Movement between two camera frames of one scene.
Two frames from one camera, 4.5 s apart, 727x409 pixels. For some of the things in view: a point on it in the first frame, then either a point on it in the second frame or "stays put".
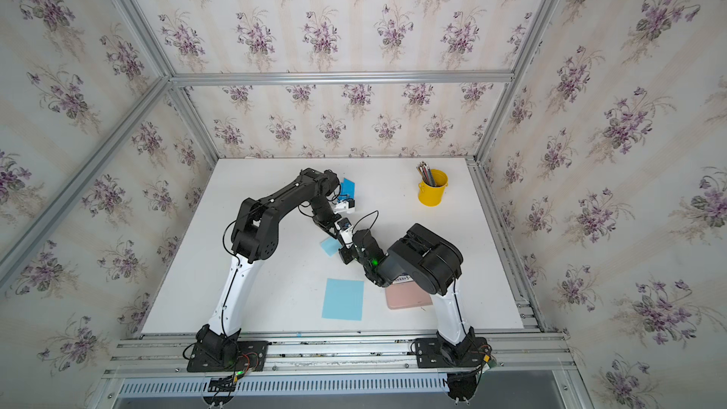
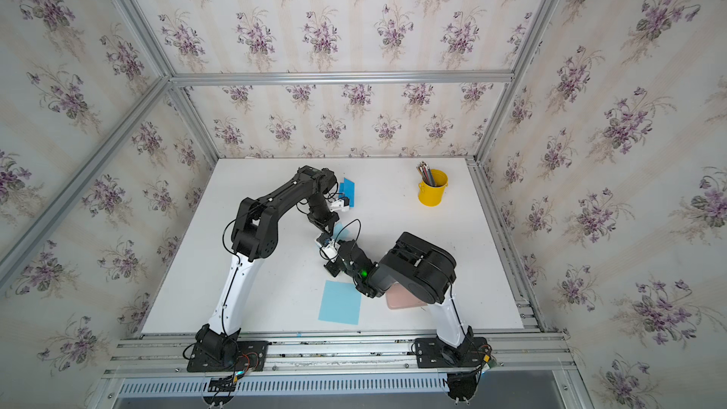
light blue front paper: x=344 y=299 stays put
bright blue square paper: x=347 y=190 stays put
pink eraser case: x=407 y=294 stays put
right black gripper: x=344 y=256 -> x=330 y=269
